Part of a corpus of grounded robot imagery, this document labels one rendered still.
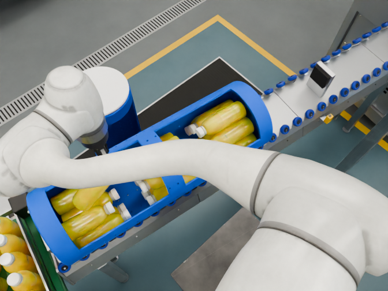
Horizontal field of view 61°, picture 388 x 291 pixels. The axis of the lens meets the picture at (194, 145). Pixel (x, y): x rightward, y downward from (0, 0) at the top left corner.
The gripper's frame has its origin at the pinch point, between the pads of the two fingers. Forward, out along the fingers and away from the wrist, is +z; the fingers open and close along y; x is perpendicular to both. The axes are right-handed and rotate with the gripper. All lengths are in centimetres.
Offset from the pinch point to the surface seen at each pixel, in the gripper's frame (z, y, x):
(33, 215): 6.1, -0.1, 26.5
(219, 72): 115, 83, -114
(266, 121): 11, -11, -57
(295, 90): 37, 4, -95
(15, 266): 22.8, -5.2, 41.9
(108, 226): 20.5, -10.9, 10.2
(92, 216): 14.8, -7.1, 12.6
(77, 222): 14.7, -6.0, 17.5
